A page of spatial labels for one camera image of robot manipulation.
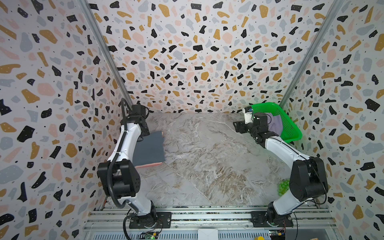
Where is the corner aluminium post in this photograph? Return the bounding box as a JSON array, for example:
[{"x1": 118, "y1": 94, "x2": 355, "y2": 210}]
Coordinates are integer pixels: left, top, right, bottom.
[
  {"x1": 279, "y1": 0, "x2": 344, "y2": 108},
  {"x1": 78, "y1": 0, "x2": 132, "y2": 107}
]

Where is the grey blue t shirt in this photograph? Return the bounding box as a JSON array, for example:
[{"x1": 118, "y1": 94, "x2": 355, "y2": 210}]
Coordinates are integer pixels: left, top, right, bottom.
[{"x1": 133, "y1": 131, "x2": 166, "y2": 166}]

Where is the folded pink t shirt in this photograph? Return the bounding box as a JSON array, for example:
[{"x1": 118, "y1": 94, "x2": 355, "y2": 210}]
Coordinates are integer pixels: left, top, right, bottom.
[{"x1": 135, "y1": 162, "x2": 163, "y2": 169}]

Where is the lilac t shirt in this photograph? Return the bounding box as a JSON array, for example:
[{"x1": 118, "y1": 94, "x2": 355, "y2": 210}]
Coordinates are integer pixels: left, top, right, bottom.
[{"x1": 266, "y1": 113, "x2": 284, "y2": 136}]

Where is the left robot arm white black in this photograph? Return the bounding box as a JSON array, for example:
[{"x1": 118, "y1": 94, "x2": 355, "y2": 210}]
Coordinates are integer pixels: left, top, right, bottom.
[{"x1": 97, "y1": 99, "x2": 158, "y2": 229}]

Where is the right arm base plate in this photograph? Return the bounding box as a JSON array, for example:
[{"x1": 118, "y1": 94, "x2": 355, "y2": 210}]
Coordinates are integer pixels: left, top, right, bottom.
[{"x1": 251, "y1": 211, "x2": 294, "y2": 228}]

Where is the aluminium mounting rail frame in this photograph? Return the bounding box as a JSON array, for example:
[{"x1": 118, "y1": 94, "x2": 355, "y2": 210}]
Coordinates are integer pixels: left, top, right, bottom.
[{"x1": 80, "y1": 205, "x2": 343, "y2": 240}]

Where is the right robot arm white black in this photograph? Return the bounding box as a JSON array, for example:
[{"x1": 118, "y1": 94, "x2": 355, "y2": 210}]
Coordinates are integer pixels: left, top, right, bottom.
[{"x1": 233, "y1": 108, "x2": 329, "y2": 227}]

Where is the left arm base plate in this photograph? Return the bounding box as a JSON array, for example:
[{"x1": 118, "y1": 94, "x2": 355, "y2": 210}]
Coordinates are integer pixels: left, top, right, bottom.
[{"x1": 129, "y1": 212, "x2": 172, "y2": 230}]

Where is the left corner aluminium post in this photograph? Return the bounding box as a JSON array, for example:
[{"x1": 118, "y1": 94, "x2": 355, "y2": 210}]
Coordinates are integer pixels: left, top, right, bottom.
[{"x1": 78, "y1": 0, "x2": 132, "y2": 107}]

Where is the right corner aluminium post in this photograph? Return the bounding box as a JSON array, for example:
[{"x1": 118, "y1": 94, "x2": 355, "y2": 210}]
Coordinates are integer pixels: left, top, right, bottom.
[{"x1": 279, "y1": 0, "x2": 344, "y2": 108}]

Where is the green plastic ball cluster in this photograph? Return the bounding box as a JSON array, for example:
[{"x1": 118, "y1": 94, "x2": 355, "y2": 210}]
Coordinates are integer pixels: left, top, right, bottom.
[{"x1": 278, "y1": 179, "x2": 290, "y2": 197}]

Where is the green plastic basket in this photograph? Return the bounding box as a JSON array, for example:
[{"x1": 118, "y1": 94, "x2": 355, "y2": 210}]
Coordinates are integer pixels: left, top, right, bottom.
[{"x1": 251, "y1": 103, "x2": 303, "y2": 143}]

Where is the left green circuit board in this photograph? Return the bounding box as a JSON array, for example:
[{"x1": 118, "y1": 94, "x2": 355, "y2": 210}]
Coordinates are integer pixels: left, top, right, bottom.
[{"x1": 138, "y1": 232, "x2": 159, "y2": 240}]

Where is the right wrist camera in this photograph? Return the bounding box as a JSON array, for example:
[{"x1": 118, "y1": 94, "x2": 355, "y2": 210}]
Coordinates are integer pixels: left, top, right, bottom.
[{"x1": 242, "y1": 106, "x2": 253, "y2": 124}]

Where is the right circuit board with wires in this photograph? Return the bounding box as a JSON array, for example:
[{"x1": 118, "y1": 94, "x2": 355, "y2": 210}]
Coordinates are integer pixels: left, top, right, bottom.
[{"x1": 269, "y1": 231, "x2": 286, "y2": 240}]

